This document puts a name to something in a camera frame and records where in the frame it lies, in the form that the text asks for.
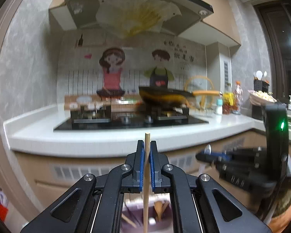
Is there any black gas stove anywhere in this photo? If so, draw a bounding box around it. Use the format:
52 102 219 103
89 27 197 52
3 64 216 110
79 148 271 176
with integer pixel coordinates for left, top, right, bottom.
54 104 208 131

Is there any white soap dispenser bottle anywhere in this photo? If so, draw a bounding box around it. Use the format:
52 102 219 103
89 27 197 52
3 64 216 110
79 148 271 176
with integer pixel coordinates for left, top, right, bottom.
288 95 291 110

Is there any black utensil holder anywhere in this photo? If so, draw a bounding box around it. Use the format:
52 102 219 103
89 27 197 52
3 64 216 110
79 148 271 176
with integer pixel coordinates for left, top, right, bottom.
253 70 269 93

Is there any wooden spoon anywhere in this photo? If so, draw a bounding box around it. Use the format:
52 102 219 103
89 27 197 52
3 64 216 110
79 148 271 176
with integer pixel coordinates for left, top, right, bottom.
154 200 169 222

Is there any cartoon couple wall sticker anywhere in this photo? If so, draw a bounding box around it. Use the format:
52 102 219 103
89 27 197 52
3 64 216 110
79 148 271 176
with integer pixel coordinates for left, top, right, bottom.
57 29 207 103

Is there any dark window frame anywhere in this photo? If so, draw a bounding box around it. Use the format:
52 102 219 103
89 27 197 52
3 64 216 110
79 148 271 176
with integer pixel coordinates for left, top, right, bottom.
254 0 291 103

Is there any white blue cap bottle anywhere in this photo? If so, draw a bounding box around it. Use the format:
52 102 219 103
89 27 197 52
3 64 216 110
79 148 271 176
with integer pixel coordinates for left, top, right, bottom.
215 98 223 115

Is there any wooden kitchen cabinet front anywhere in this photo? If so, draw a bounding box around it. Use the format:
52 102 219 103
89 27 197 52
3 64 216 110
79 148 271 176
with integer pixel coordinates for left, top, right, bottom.
13 130 291 214

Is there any glass pan lid orange rim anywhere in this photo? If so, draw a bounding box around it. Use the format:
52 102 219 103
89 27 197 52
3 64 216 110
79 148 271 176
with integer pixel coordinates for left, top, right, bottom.
183 75 221 111

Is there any orange drink bottle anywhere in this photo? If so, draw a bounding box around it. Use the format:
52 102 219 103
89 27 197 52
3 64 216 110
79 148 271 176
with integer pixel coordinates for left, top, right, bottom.
233 81 243 115

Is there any grey ventilation grille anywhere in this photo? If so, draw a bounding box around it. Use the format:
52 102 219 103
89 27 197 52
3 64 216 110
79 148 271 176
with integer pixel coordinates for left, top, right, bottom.
47 138 244 182

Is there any white stone countertop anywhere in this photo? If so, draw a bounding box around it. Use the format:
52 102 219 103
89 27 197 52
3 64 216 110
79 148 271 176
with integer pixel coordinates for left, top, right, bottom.
3 104 265 158

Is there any yellow seasoning jar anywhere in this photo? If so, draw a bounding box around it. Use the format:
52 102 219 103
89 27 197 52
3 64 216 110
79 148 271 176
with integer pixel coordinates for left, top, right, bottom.
222 92 234 115

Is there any long wooden chopstick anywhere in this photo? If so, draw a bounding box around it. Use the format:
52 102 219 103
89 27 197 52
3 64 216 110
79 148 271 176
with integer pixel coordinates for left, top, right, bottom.
121 214 137 228

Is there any black yellow frying pan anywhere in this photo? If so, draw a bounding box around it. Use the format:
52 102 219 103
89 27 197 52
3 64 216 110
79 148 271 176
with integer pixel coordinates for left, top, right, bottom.
138 86 221 107

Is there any range hood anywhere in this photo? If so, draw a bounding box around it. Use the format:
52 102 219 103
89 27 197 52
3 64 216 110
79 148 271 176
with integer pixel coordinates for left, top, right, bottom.
49 0 213 38

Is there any white plastic spoon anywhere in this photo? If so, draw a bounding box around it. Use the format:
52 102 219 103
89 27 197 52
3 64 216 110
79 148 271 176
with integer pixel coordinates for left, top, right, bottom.
198 144 211 175

